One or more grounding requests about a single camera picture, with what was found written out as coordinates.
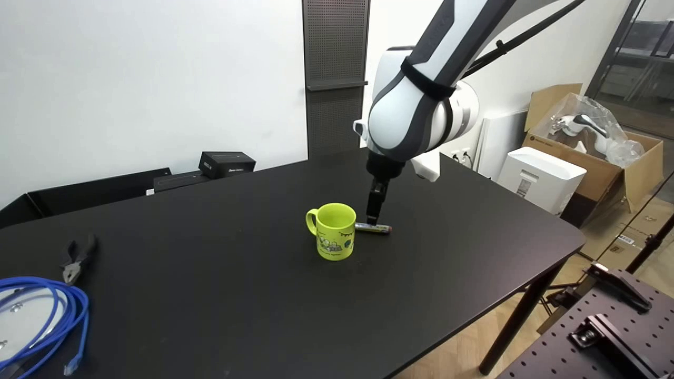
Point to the black table leg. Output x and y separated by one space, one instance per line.
517 322

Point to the small black box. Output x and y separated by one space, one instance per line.
225 162

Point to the white flat panel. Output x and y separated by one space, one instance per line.
502 137

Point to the black perforated breadboard table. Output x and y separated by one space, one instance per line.
560 358

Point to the black perforated pillar panel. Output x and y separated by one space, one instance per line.
334 64

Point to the black diagonal rod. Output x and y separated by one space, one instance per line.
518 39

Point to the long flat black case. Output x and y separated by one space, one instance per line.
84 192

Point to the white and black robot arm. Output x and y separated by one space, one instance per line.
413 113

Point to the white wall outlet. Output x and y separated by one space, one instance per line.
462 157

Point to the clear plastic bag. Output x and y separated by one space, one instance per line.
589 128

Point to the small white block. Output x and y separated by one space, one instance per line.
426 166

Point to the black metal clamp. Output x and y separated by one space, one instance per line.
621 285
618 343

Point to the yellow mug with face print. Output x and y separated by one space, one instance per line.
334 235

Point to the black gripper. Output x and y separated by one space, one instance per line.
383 166

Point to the black metal frame shelf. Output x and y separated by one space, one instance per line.
631 64

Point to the brown cardboard box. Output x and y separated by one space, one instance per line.
610 176

